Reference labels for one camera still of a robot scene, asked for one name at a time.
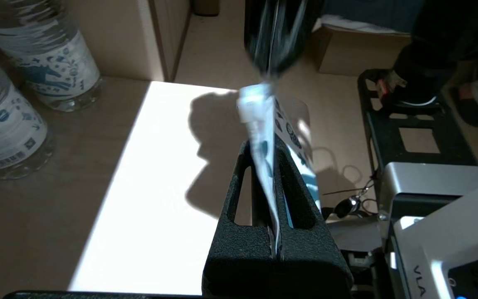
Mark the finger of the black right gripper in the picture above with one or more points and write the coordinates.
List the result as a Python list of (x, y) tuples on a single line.
[(259, 29), (295, 29)]

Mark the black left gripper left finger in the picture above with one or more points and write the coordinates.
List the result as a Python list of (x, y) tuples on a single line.
[(239, 257)]

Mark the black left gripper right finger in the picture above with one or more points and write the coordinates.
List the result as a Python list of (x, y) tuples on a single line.
[(313, 265)]

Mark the white horse-print paper pouch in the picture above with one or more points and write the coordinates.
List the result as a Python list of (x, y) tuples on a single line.
[(264, 124)]

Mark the brown cylindrical bin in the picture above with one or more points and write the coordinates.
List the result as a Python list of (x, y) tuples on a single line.
[(206, 6)]

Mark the black key fob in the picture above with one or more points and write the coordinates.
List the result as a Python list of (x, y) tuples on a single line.
[(349, 207)]

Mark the brown cardboard box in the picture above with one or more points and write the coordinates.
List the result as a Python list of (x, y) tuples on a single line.
[(359, 54)]

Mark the person in beige trousers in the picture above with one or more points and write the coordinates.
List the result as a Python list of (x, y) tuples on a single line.
[(450, 41)]

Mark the small clear water bottle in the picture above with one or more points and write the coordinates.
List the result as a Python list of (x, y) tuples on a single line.
[(2, 124), (48, 62)]

